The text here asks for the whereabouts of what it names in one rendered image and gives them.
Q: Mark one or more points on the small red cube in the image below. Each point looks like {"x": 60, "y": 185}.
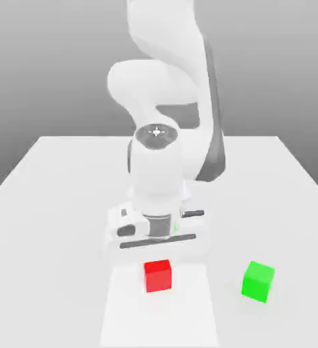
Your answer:
{"x": 158, "y": 277}

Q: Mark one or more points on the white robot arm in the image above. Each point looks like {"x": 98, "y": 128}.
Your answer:
{"x": 156, "y": 168}

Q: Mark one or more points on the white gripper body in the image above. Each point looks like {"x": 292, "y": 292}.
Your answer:
{"x": 159, "y": 246}

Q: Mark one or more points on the small green cube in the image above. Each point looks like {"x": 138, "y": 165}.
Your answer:
{"x": 257, "y": 282}

